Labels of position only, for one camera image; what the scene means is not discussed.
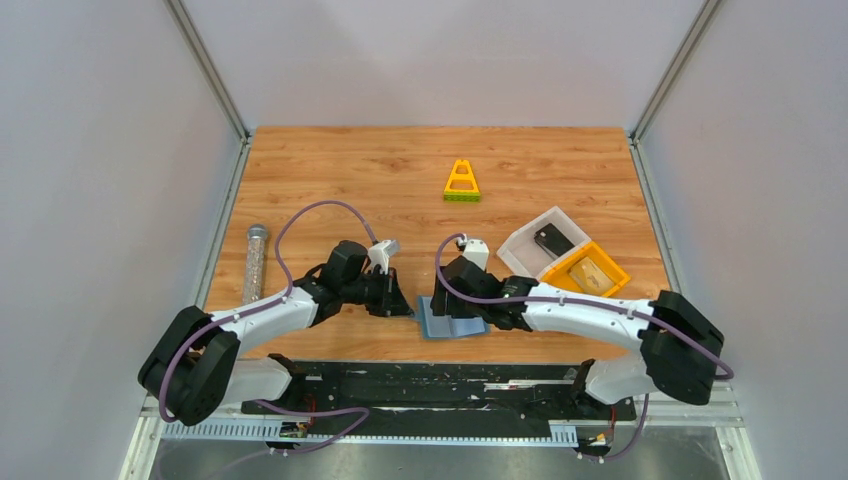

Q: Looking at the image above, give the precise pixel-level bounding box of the blue card holder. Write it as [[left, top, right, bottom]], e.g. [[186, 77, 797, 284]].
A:
[[416, 296, 490, 340]]

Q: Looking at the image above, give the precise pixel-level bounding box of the gold credit card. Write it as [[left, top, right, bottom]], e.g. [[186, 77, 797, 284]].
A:
[[568, 257, 616, 296]]

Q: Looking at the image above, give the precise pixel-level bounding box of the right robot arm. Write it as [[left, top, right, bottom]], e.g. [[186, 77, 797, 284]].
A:
[[432, 256, 732, 406]]

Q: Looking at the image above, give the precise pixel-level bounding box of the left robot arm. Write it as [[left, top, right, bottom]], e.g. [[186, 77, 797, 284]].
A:
[[138, 240, 414, 426]]

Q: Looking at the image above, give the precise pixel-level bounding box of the white plastic bin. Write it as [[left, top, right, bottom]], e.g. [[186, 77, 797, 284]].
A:
[[496, 206, 591, 280]]

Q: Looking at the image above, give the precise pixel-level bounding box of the yellow plastic bin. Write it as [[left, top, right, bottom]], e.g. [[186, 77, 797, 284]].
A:
[[540, 241, 631, 297]]

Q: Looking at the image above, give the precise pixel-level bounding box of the yellow green toy block stand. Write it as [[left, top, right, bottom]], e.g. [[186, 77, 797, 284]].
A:
[[442, 159, 482, 203]]

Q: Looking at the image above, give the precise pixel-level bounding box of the black box in bin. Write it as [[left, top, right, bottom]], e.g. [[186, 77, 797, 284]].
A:
[[533, 223, 575, 259]]

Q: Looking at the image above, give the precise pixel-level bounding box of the clear glitter tube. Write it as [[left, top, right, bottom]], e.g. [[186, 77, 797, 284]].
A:
[[242, 224, 269, 304]]

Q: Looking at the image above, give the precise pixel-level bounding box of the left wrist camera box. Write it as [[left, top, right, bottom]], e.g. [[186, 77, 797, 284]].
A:
[[367, 239, 400, 274]]

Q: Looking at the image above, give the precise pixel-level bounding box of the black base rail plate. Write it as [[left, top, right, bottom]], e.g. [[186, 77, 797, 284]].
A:
[[274, 361, 637, 439]]

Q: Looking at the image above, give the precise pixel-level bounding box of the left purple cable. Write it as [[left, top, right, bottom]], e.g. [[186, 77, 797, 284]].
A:
[[157, 199, 380, 424]]

